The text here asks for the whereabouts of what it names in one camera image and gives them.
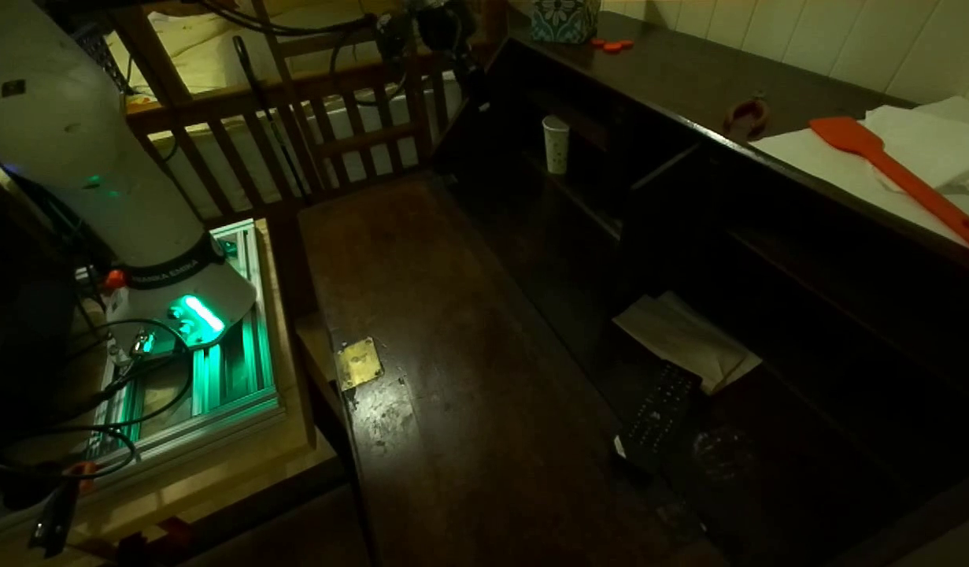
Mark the black remote control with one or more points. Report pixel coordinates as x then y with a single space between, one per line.
659 417

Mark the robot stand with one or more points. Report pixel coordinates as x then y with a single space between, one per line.
240 370

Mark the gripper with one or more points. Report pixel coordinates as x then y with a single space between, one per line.
445 24

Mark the dark wooden secretary desk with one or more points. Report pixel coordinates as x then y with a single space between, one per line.
468 331

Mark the orange spatula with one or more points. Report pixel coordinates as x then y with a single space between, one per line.
901 177

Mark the brown horseshoe-shaped object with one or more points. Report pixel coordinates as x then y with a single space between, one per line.
745 118

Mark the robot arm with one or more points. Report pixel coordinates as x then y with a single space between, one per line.
75 142

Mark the patterned tissue box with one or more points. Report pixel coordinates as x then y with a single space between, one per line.
564 19

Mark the white paper cup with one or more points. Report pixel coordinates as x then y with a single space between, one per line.
556 146

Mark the clamp with orange grips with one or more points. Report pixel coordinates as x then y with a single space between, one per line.
55 512

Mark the small orange piece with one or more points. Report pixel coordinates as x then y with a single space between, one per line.
612 45

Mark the brown paper envelope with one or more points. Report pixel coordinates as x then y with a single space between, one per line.
689 339

